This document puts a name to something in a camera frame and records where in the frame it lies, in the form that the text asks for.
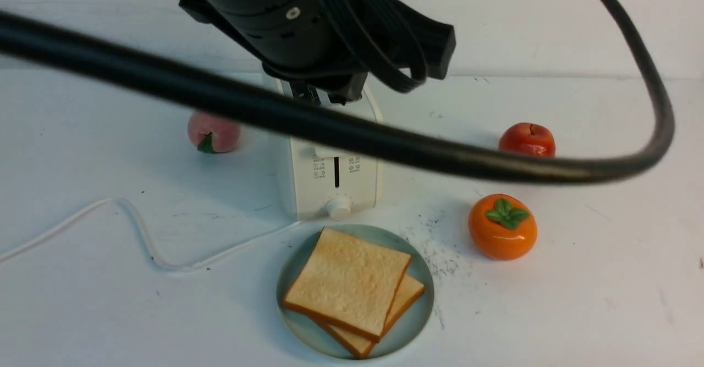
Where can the orange persimmon green leaves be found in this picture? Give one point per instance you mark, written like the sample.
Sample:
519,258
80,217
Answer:
501,227

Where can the red apple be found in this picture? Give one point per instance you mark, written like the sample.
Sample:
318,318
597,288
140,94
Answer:
528,138

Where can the pale green round plate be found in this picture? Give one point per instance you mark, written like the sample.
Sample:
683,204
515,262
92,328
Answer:
404,332

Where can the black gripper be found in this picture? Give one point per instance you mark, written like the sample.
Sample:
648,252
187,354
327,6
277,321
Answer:
333,45

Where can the toast slice orange crust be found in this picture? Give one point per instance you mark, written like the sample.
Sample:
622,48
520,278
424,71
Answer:
408,292

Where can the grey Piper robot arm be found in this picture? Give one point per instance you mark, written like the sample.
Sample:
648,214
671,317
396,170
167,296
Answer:
334,45

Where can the pink peach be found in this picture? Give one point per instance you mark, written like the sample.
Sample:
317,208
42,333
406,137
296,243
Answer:
213,134

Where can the white two-slot toaster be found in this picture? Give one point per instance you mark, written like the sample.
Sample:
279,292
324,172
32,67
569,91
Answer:
318,181

